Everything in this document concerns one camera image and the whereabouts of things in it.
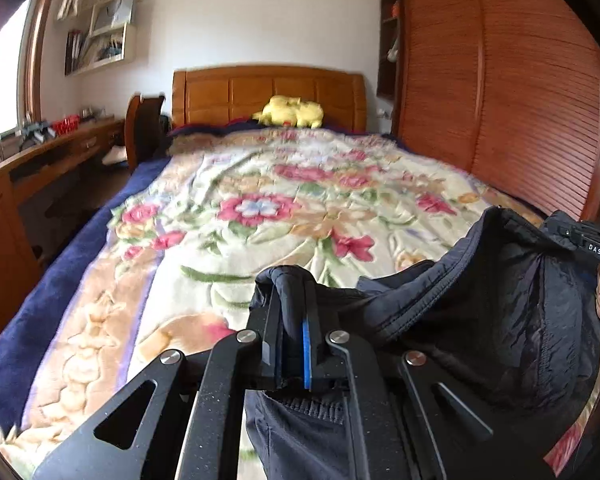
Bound yellow plush toy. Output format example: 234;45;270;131
251;95;325;129

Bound black device on desk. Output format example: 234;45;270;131
19;120;56;148

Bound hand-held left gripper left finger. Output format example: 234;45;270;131
32;280;306;480

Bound red basket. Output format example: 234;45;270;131
51;115;82;134

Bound wooden chair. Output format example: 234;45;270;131
124;93;170;173

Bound wooden bed headboard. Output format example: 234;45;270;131
171;65;369;135

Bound wooden desk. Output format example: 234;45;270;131
0;119;127;346

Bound black binders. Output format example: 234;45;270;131
64;30;83;75

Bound wooden slatted wardrobe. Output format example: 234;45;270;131
377;0;600;223

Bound navy blue bed sheet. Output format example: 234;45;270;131
0;120;406;441

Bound white cloth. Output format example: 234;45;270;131
101;144;129;165

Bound white paper bag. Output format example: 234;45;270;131
92;0;133;31

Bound floral bed blanket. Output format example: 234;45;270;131
0;127;598;480

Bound window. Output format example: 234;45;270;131
0;0;43;148

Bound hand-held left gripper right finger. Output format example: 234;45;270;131
302;305;556;480

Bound cream wall shelf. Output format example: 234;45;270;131
62;0;137;77

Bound dark navy jacket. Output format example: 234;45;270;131
245;205;600;480

